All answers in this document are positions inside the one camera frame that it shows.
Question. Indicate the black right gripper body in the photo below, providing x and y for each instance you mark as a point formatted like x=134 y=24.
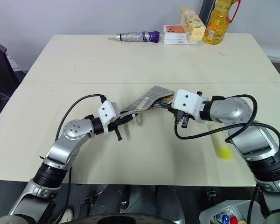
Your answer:
x=179 y=115

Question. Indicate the black upright panel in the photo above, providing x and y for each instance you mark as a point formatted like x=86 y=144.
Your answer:
x=206 y=11

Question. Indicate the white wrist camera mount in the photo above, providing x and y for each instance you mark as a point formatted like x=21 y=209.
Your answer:
x=107 y=112
x=186 y=102

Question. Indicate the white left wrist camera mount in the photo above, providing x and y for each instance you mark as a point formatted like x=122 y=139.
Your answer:
x=107 y=112

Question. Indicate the plain white phone box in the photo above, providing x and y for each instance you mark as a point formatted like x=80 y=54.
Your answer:
x=177 y=42

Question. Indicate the folded silver purple umbrella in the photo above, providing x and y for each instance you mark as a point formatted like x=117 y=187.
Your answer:
x=135 y=37

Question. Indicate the yellow cooking oil bottle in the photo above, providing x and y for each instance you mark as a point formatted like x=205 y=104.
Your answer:
x=218 y=23

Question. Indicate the black office chair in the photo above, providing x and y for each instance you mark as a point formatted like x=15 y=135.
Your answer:
x=2 y=70

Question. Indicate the grey plastic bin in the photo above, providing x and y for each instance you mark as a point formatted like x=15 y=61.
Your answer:
x=210 y=211

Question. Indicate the yellow highlighter pen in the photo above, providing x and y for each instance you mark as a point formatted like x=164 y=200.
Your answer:
x=225 y=152

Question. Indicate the grey grid pattern pouch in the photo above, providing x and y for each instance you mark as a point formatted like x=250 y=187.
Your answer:
x=149 y=99

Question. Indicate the white phone box orange print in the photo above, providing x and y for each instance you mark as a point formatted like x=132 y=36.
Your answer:
x=173 y=30

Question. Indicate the yellow drink carton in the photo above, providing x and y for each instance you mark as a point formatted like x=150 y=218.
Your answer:
x=192 y=23

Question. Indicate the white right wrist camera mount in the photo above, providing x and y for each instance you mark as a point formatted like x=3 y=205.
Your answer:
x=186 y=102

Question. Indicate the blue white ball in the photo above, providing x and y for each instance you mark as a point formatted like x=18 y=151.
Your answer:
x=225 y=219

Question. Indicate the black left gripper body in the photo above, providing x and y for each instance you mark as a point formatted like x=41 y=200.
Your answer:
x=114 y=124

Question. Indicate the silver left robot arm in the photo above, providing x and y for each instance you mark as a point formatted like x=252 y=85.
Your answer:
x=60 y=151

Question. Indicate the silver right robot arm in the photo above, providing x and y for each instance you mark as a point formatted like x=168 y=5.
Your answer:
x=249 y=142

